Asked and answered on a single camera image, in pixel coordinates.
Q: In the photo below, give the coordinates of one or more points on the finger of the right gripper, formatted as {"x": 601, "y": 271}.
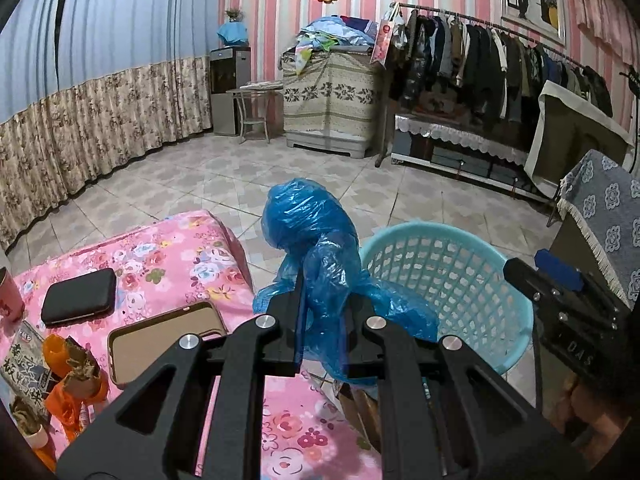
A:
{"x": 565, "y": 275}

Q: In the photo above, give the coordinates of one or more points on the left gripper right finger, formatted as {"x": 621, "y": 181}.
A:
{"x": 444, "y": 412}

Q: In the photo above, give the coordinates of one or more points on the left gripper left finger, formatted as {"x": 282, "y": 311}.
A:
{"x": 196, "y": 412}

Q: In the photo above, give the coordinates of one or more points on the blue plastic bag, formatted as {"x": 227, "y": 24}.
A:
{"x": 320, "y": 242}

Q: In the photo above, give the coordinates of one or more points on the blue floral cloth cover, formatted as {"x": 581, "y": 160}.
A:
{"x": 603, "y": 200}

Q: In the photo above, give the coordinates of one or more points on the brown phone case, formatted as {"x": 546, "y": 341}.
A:
{"x": 133, "y": 348}

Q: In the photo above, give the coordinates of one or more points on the light blue laundry basket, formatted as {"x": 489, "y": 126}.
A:
{"x": 461, "y": 278}

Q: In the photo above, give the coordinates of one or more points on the orange plastic wrapper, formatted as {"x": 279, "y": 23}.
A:
{"x": 83, "y": 388}

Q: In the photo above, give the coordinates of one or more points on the low tv stand lace cover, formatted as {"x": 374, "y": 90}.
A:
{"x": 463, "y": 155}

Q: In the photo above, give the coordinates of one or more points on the cream trimmed dark cloth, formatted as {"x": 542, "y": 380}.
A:
{"x": 568, "y": 127}

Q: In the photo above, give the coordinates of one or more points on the black zip case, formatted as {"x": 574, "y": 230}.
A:
{"x": 80, "y": 299}

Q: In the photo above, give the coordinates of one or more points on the small white cup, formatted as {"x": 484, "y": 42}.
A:
{"x": 29, "y": 424}

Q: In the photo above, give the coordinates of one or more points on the pink floral tablecloth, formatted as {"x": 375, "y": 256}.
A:
{"x": 186, "y": 259}

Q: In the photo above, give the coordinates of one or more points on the pink mug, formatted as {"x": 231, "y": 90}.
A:
{"x": 11, "y": 302}

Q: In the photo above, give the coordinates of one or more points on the clothes rack with garments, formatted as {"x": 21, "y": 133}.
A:
{"x": 476, "y": 75}

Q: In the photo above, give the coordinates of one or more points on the cloth covered cabinet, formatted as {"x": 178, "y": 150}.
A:
{"x": 333, "y": 103}

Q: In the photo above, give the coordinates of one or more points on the small metal stool table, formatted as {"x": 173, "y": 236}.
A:
{"x": 253, "y": 103}

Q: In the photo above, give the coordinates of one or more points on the pile of folded clothes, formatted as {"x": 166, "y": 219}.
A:
{"x": 341, "y": 33}

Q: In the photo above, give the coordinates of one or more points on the water dispenser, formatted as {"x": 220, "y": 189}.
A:
{"x": 229, "y": 69}

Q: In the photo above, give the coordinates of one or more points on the blue and floral curtain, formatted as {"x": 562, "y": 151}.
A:
{"x": 88, "y": 85}

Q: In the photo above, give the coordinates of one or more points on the blue covered water bottle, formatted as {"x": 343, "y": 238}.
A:
{"x": 233, "y": 33}

